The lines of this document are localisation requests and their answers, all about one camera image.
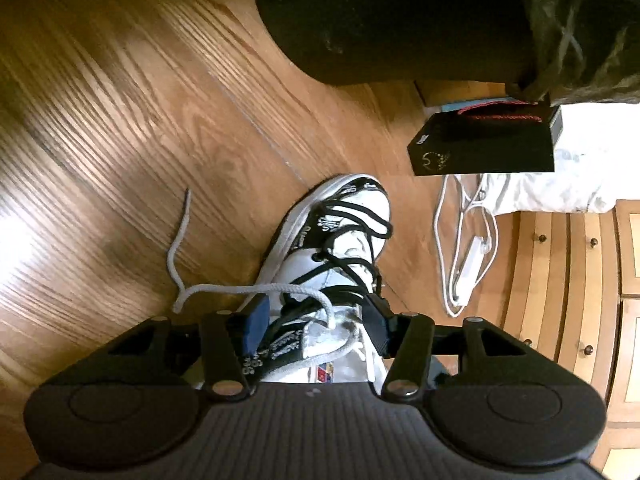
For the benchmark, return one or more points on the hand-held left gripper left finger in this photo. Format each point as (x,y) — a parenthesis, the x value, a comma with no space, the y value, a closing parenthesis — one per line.
(255,325)

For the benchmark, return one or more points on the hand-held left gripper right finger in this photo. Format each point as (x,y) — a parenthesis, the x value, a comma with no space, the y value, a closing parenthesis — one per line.
(377,322)

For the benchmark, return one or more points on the black shoelace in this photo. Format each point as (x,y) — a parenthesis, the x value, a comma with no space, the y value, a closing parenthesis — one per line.
(345,294)

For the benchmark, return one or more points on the white shoelace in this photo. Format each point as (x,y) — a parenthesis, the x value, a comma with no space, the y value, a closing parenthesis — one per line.
(225,287)

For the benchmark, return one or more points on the white and black sneaker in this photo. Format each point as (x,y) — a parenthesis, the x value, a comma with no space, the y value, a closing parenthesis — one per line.
(300,260)

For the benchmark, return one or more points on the white power strip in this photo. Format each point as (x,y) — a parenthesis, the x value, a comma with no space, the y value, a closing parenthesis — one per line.
(472,267)

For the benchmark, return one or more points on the wooden drawer cabinet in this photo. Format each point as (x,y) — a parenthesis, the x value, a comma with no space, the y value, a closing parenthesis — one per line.
(575,285)

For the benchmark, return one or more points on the white cloth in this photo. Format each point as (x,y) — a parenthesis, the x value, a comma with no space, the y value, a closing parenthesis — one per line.
(585,180)

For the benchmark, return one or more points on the black trash bin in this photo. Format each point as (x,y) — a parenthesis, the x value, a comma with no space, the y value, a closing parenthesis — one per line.
(390,15)

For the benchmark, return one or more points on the black plastic trash bag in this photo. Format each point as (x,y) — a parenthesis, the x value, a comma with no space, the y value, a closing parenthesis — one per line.
(585,25)

